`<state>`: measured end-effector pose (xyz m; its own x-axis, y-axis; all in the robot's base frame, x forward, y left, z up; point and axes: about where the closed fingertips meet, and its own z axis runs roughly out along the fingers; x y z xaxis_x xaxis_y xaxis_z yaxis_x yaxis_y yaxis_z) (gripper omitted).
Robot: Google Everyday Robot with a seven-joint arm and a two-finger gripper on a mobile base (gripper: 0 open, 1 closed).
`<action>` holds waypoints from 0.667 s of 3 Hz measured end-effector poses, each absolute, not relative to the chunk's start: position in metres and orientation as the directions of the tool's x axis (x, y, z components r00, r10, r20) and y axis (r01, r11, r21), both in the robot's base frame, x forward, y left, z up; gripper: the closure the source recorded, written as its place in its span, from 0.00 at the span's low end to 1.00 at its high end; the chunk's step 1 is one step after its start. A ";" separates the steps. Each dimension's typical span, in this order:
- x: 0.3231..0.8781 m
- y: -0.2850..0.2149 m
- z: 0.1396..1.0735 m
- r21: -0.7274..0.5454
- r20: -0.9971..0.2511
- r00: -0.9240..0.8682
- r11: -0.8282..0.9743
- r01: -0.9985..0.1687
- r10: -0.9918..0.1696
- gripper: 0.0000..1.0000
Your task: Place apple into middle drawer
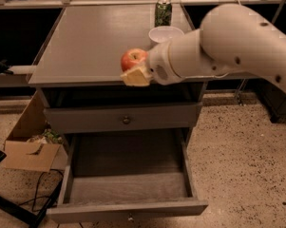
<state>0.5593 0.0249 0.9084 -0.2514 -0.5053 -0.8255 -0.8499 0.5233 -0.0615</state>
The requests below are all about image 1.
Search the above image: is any white ceramic bowl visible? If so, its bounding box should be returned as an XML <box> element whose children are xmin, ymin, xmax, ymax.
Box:
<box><xmin>148</xmin><ymin>26</ymin><xmax>184</xmax><ymax>46</ymax></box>

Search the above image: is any cardboard box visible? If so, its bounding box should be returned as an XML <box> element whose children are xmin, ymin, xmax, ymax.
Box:
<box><xmin>4</xmin><ymin>93</ymin><xmax>67</xmax><ymax>172</ymax></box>

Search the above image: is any open lower grey drawer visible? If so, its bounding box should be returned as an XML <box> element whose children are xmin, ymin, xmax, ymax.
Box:
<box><xmin>48</xmin><ymin>129</ymin><xmax>208</xmax><ymax>223</ymax></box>

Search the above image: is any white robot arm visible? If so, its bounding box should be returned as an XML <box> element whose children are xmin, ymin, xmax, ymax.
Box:
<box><xmin>121</xmin><ymin>4</ymin><xmax>286</xmax><ymax>93</ymax></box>

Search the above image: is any black floor cable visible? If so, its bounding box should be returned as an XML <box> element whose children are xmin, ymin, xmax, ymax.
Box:
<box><xmin>18</xmin><ymin>168</ymin><xmax>65</xmax><ymax>213</ymax></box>

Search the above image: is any green soda can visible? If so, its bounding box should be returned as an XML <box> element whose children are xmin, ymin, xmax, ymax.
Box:
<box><xmin>155</xmin><ymin>0</ymin><xmax>172</xmax><ymax>27</ymax></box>

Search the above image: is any grey drawer cabinet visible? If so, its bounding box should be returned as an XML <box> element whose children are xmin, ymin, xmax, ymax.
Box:
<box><xmin>29</xmin><ymin>5</ymin><xmax>206</xmax><ymax>144</ymax></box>

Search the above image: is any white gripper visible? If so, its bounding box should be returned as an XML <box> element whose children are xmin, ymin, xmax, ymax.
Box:
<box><xmin>121</xmin><ymin>41</ymin><xmax>182</xmax><ymax>86</ymax></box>

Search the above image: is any red apple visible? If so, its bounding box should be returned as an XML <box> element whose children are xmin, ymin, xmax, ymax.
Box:
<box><xmin>121</xmin><ymin>48</ymin><xmax>147</xmax><ymax>71</ymax></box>

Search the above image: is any black stand base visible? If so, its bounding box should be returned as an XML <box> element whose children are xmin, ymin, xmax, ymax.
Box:
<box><xmin>0</xmin><ymin>150</ymin><xmax>62</xmax><ymax>228</ymax></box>

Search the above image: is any closed upper grey drawer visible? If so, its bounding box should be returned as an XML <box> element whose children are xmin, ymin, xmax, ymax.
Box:
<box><xmin>44</xmin><ymin>103</ymin><xmax>201</xmax><ymax>134</ymax></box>

